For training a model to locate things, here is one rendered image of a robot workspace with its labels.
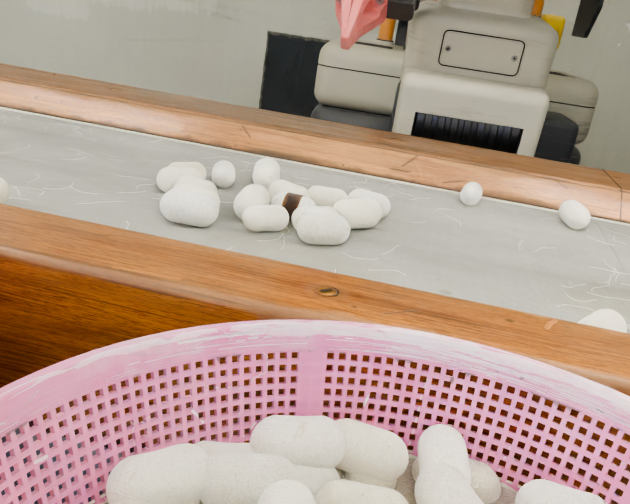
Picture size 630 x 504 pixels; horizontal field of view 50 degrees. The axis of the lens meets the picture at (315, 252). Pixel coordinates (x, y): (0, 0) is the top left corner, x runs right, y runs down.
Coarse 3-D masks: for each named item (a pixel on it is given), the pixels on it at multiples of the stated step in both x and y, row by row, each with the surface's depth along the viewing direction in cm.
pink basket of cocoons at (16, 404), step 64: (256, 320) 25; (320, 320) 26; (64, 384) 20; (128, 384) 22; (192, 384) 24; (256, 384) 25; (320, 384) 26; (512, 384) 25; (576, 384) 24; (0, 448) 19; (64, 448) 20; (128, 448) 22; (512, 448) 25; (576, 448) 24
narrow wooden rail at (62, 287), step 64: (0, 256) 29; (64, 256) 29; (128, 256) 30; (192, 256) 31; (256, 256) 33; (0, 320) 31; (64, 320) 30; (128, 320) 29; (192, 320) 29; (384, 320) 28; (448, 320) 29; (512, 320) 30; (0, 384) 32; (384, 384) 28; (448, 384) 27
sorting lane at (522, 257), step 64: (0, 128) 59; (64, 128) 62; (64, 192) 45; (128, 192) 47; (384, 192) 57; (448, 192) 60; (320, 256) 41; (384, 256) 42; (448, 256) 44; (512, 256) 46; (576, 256) 48; (576, 320) 37
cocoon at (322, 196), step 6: (318, 186) 49; (312, 192) 48; (318, 192) 48; (324, 192) 48; (330, 192) 48; (336, 192) 48; (342, 192) 48; (312, 198) 48; (318, 198) 48; (324, 198) 48; (330, 198) 48; (336, 198) 48; (342, 198) 48; (318, 204) 48; (324, 204) 48; (330, 204) 48
